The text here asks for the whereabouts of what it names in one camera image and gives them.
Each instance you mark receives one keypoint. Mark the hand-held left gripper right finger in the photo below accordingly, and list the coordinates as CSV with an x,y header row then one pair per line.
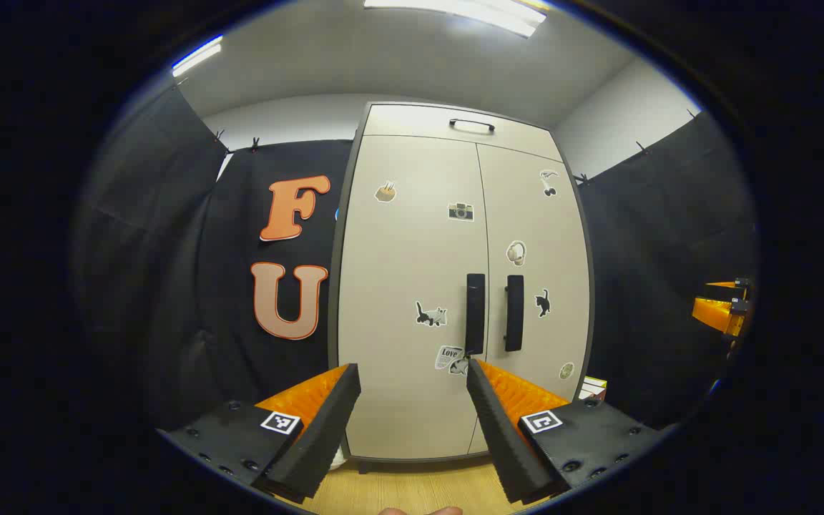
x,y
501,443

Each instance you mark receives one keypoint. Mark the narrow ceiling light strip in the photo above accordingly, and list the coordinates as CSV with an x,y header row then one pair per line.
x,y
197,56

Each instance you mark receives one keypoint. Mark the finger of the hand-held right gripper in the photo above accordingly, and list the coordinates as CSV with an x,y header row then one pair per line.
x,y
730,285
716,315

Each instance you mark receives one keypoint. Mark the large ceiling light panel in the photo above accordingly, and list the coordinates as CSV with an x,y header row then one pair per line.
x,y
455,8

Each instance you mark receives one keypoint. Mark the grey double-door shoe cabinet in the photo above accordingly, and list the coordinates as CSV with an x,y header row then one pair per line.
x,y
335,307

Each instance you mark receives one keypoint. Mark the small colourful box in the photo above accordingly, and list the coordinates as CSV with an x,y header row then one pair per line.
x,y
593,388

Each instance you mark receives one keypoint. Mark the grey cabinet drawer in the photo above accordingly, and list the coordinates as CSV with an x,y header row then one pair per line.
x,y
405,120

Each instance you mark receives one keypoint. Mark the black backdrop cloth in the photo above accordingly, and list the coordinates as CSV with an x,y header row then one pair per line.
x,y
140,250
226,286
641,272

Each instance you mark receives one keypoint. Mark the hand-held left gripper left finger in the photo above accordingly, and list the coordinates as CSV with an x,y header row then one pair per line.
x,y
319,443

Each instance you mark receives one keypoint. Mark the grey cabinet door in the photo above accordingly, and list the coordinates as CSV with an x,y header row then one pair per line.
x,y
398,272
555,229

